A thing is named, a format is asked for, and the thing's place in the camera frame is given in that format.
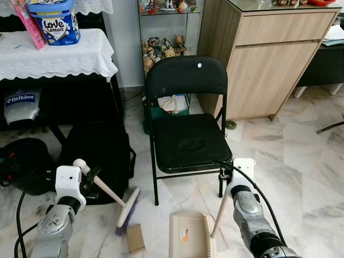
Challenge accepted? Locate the cream hand broom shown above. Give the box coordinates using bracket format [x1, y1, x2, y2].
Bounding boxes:
[73, 159, 141, 237]

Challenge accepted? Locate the cream dustpan with wooden handle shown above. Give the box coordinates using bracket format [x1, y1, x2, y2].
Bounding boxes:
[169, 183, 231, 258]

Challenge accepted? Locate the black backpack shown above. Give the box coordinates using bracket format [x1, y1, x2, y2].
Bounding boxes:
[59, 121, 137, 205]

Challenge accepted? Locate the black folding chair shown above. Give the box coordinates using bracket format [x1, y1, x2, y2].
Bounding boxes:
[144, 55, 233, 206]

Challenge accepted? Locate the black round bag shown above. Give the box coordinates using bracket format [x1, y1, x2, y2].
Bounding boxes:
[0, 137, 55, 195]

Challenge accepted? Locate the brown cardboard piece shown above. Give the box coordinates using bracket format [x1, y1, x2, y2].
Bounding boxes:
[125, 223, 147, 254]

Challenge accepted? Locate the green plastic container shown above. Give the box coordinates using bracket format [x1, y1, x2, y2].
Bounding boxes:
[142, 97, 189, 135]

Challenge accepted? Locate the black tripod leg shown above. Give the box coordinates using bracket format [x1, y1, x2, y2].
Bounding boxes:
[316, 121, 344, 135]

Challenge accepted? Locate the silver BitRobot bag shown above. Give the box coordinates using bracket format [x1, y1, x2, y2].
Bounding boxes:
[3, 89, 42, 125]

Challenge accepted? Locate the light wood drawer cabinet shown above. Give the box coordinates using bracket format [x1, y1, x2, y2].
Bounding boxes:
[196, 0, 342, 121]

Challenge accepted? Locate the white lace tablecloth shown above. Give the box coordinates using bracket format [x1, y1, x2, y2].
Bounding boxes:
[0, 28, 119, 81]

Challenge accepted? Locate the black desk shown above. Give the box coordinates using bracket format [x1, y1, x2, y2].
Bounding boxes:
[295, 40, 344, 98]

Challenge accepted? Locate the blue Love Letters tub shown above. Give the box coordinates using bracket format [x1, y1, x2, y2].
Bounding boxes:
[27, 0, 81, 46]

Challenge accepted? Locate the pink flat box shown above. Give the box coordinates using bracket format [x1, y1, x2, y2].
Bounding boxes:
[10, 0, 46, 50]

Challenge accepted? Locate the glass display cabinet with figurines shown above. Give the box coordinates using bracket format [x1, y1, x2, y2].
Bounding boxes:
[137, 0, 206, 100]

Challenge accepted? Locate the white paper stack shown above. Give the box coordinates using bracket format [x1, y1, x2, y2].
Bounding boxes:
[322, 24, 344, 46]

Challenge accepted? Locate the red tray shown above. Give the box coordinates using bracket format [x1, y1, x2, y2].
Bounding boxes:
[306, 0, 336, 6]

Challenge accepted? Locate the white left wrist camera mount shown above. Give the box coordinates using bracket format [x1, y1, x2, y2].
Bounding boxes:
[55, 166, 88, 209]

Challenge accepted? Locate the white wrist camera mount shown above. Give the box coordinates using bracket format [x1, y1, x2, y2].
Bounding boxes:
[55, 166, 88, 209]
[232, 157, 256, 197]

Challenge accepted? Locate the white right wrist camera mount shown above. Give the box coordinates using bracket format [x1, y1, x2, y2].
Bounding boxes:
[232, 157, 256, 197]

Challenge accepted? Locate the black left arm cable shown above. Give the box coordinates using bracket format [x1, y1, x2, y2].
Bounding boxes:
[13, 188, 33, 258]

